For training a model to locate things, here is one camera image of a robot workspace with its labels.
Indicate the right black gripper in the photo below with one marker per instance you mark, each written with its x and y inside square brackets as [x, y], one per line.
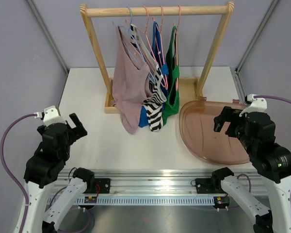
[229, 114]

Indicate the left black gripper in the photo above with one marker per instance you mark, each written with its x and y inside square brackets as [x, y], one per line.
[77, 132]

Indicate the mauve pink tank top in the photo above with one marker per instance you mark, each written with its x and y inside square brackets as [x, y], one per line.
[129, 82]

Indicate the black white striped tank top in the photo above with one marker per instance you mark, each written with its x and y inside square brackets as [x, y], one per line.
[153, 105]

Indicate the pink hanger of striped top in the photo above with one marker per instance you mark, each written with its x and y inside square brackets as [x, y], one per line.
[165, 84]

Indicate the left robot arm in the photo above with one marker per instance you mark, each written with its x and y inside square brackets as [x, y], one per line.
[42, 172]

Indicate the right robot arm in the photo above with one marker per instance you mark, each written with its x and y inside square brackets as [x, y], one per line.
[256, 133]

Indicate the green tank top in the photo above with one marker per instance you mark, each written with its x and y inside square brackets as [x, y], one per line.
[171, 106]

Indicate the blue tank top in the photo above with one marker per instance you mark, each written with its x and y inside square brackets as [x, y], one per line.
[158, 51]

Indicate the pink hanger of green top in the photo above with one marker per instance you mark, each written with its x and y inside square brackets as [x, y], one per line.
[177, 48]

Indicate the translucent pink plastic basin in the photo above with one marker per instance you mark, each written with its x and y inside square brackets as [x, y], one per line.
[196, 123]

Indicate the wooden clothes rack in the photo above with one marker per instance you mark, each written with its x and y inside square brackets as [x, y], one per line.
[190, 88]

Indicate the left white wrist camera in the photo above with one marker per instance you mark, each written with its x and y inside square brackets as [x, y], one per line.
[50, 115]

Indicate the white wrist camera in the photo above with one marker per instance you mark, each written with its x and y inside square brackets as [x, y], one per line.
[254, 104]
[50, 115]

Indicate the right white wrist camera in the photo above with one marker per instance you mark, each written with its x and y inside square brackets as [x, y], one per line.
[254, 104]

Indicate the right aluminium frame post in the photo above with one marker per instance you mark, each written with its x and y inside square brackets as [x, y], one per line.
[266, 18]

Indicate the aluminium frame post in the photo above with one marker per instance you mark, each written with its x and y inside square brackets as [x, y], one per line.
[51, 43]
[266, 18]

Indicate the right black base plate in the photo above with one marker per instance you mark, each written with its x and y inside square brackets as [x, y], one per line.
[206, 186]

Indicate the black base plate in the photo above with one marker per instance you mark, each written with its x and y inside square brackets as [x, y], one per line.
[206, 186]
[99, 184]

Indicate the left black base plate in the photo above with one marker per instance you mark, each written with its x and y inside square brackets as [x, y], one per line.
[99, 184]

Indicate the aluminium mounting rail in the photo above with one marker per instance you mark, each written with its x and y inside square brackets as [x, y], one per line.
[158, 182]

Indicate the white slotted cable duct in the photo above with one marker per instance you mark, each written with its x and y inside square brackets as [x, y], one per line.
[146, 201]

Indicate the left aluminium frame post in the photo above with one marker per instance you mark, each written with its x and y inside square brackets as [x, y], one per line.
[51, 43]

